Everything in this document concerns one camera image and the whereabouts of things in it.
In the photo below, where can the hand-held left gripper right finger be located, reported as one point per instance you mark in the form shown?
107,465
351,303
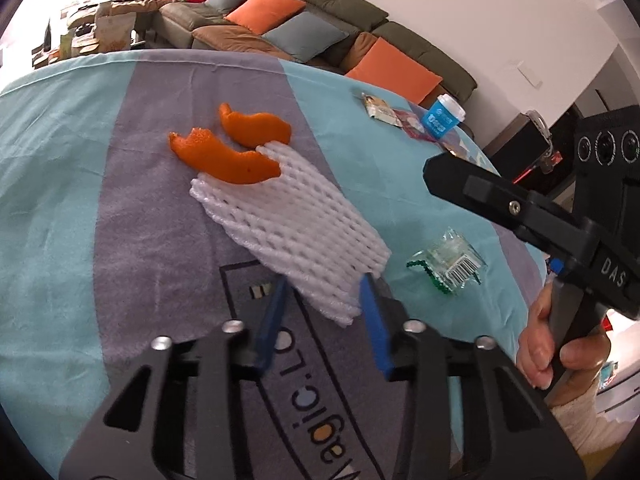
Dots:
375,325

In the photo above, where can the white foam fruit net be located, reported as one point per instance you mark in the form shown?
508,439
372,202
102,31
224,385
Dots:
300,230

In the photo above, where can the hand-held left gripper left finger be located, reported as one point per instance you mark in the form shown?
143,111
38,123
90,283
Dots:
272,320

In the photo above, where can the person's right hand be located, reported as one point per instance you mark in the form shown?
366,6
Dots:
532,345

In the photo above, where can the clear green plastic wrapper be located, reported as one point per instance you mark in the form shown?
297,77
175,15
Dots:
450,260

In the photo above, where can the shiny brown snack packet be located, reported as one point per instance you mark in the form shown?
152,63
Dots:
454,149

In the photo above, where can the brown paper bag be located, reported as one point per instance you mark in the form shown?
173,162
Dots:
112,30

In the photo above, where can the white wall switch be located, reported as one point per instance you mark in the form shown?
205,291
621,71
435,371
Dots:
527,72

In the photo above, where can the dark side cabinet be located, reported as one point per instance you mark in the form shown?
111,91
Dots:
515,140

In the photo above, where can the person's right forearm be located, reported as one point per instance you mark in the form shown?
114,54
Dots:
585,425

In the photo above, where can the red snack packet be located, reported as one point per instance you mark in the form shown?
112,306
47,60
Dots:
415,125

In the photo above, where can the beige snack packet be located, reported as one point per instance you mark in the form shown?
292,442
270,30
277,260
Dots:
382,109

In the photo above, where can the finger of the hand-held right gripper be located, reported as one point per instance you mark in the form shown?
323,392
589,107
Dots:
480,190

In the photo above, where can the teal grey striped blanket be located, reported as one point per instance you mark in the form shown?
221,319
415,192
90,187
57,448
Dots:
60,210

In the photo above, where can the blue cup white lid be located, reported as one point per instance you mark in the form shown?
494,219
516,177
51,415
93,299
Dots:
442,117

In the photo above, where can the orange cushion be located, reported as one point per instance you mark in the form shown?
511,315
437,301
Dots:
265,10
395,72

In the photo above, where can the orange peel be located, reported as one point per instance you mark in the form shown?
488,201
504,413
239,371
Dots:
255,125
225,160

